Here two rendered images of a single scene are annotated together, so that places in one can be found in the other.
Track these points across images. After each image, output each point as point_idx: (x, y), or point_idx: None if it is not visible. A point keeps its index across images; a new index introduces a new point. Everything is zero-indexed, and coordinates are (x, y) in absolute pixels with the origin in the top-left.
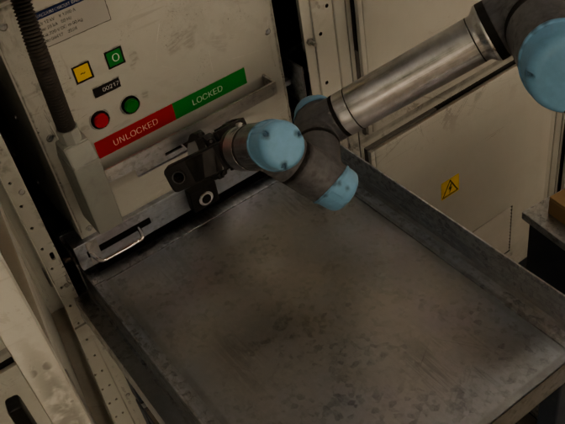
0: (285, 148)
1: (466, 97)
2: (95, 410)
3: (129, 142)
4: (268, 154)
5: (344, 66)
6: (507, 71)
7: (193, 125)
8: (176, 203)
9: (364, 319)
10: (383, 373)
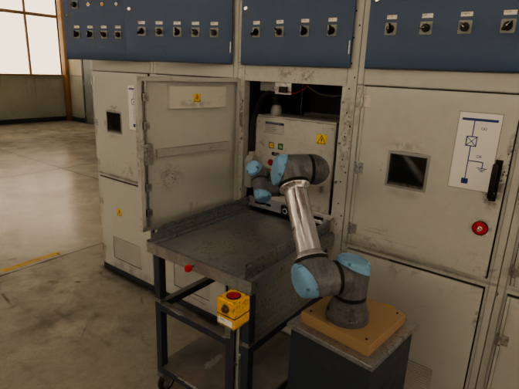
0: (251, 167)
1: (405, 266)
2: None
3: None
4: (246, 166)
5: (347, 202)
6: (437, 275)
7: None
8: (279, 207)
9: (244, 244)
10: (221, 248)
